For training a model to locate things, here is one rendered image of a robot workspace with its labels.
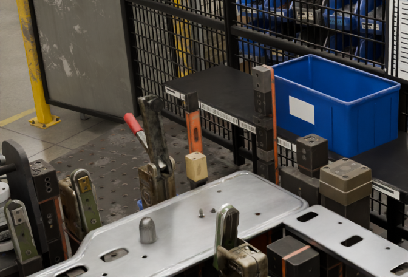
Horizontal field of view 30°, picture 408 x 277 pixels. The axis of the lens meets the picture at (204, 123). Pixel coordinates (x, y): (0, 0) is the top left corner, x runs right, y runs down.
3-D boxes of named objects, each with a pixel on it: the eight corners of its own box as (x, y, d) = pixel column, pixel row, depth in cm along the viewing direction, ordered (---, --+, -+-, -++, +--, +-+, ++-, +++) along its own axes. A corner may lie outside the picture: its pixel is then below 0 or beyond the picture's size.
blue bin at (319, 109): (348, 159, 165) (347, 104, 160) (261, 119, 189) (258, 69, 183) (401, 137, 173) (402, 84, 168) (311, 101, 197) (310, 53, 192)
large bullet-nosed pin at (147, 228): (146, 253, 146) (142, 223, 143) (138, 246, 148) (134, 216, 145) (160, 246, 147) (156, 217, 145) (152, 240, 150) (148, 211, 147)
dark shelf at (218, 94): (407, 206, 151) (407, 193, 150) (162, 92, 219) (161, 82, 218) (476, 170, 162) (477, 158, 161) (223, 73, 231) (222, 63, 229)
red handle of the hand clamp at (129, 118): (155, 169, 159) (119, 114, 166) (153, 175, 161) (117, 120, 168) (172, 163, 162) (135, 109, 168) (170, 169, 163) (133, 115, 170)
